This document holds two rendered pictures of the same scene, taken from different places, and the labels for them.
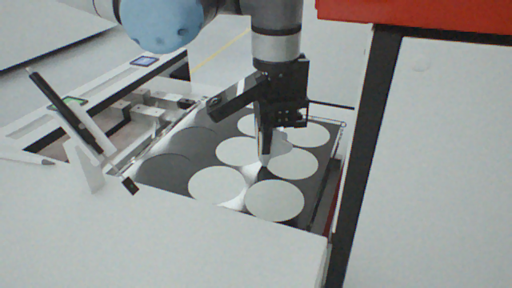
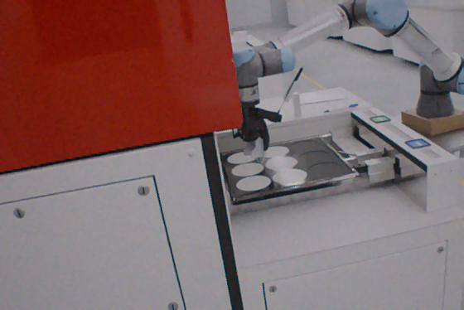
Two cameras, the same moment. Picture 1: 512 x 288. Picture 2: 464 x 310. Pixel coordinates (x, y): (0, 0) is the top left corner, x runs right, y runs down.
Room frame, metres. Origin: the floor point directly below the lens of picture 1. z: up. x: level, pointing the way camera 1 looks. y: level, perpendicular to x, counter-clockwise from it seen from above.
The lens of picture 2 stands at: (1.73, -0.69, 1.46)
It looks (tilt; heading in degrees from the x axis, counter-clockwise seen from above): 21 degrees down; 154
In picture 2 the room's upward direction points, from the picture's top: 9 degrees counter-clockwise
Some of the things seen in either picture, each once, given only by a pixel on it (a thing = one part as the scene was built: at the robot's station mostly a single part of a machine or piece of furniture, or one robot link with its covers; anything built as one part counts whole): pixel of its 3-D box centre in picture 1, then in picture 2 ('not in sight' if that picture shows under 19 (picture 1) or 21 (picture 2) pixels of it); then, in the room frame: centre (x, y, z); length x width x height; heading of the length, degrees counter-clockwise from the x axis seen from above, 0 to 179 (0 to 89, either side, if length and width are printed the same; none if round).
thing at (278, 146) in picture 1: (276, 149); (251, 150); (0.50, -0.04, 0.95); 0.06 x 0.03 x 0.09; 100
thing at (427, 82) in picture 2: not in sight; (436, 71); (0.57, 0.78, 1.04); 0.13 x 0.12 x 0.14; 168
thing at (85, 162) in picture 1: (90, 153); (291, 99); (0.37, 0.22, 1.03); 0.06 x 0.04 x 0.13; 69
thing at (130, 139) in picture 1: (130, 142); (359, 156); (0.64, 0.28, 0.87); 0.36 x 0.08 x 0.03; 159
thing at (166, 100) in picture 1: (167, 100); (378, 164); (0.79, 0.23, 0.89); 0.08 x 0.03 x 0.03; 69
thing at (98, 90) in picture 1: (117, 108); (397, 152); (0.76, 0.35, 0.89); 0.55 x 0.09 x 0.14; 159
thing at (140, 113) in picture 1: (148, 114); (368, 155); (0.71, 0.26, 0.89); 0.08 x 0.03 x 0.03; 69
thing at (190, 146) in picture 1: (240, 151); (281, 163); (0.56, 0.03, 0.90); 0.34 x 0.34 x 0.01; 69
